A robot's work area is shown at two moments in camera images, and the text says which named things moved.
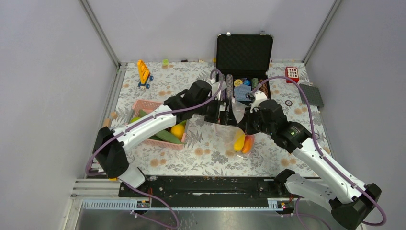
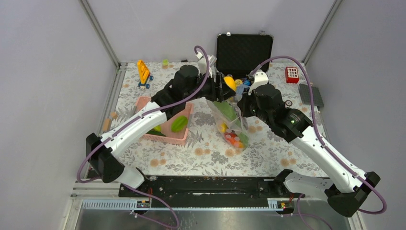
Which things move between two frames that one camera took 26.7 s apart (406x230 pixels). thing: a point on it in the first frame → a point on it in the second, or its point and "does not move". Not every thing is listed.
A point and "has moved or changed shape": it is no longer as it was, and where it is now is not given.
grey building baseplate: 313,96 does not move
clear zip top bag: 233,139 has moved or changed shape
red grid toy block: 292,73 does not move
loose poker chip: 288,103 does not move
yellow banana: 239,142 → 223,128
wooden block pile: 107,121 does not move
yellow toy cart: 144,75 does not move
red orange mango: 249,140 → 232,138
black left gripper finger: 230,118 → 224,90
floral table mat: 209,149 does not move
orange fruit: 178,130 → 230,81
